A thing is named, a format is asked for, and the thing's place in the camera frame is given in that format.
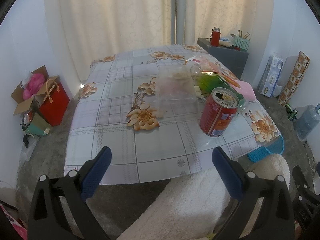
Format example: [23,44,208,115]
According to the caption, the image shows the red gift bag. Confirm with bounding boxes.
[39,77,70,126]

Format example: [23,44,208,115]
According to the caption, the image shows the cardboard box with pink item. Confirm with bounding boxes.
[11,66,49,115]

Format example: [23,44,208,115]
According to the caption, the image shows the blue plastic trash bin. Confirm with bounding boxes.
[247,135,285,163]

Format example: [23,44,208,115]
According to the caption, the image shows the large water jug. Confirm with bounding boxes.
[294,103,319,141]

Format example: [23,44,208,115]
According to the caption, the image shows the green glass bottles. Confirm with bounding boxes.
[285,103,298,121]

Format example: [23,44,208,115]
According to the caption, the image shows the teal utensil holder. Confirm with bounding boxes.
[233,30,250,51]

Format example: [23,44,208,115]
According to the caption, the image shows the clear printed plastic bag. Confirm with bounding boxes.
[184,56,241,88]

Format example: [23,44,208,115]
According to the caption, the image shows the floral plaid tablecloth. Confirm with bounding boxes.
[64,45,281,185]

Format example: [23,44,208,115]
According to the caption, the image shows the pink mesh sponge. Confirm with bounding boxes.
[231,80,256,102]

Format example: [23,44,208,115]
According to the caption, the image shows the clear plastic container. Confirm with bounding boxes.
[156,65,199,114]

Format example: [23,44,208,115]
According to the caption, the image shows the red soda can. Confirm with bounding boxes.
[200,87,239,137]

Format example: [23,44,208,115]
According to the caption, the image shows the cream curtain right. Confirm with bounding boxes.
[182,0,273,44]

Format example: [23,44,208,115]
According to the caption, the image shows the dark grey side cabinet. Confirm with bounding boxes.
[197,37,249,79]

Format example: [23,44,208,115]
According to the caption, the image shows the cream curtain left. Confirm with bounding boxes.
[44,0,171,83]

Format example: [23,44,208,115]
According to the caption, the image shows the teal small box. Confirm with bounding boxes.
[21,111,52,136]

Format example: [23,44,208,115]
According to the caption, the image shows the cream curtain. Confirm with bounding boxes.
[44,0,171,83]
[182,0,273,44]

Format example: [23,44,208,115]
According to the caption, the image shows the patterned brown gift box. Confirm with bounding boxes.
[278,51,310,106]

